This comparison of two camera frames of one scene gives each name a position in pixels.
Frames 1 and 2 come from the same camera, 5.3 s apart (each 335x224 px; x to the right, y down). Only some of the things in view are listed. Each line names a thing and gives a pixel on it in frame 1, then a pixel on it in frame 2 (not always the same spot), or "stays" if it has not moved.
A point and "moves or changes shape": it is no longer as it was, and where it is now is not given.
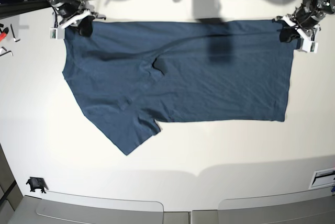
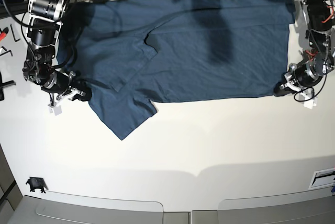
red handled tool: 3,34 stays
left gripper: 64,9 -> 61,83
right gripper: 304,17 -> 305,75
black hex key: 14,39 stays
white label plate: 323,178 stays
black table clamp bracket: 37,182 stays
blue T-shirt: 129,76 moves or changes shape
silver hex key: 7,52 stays
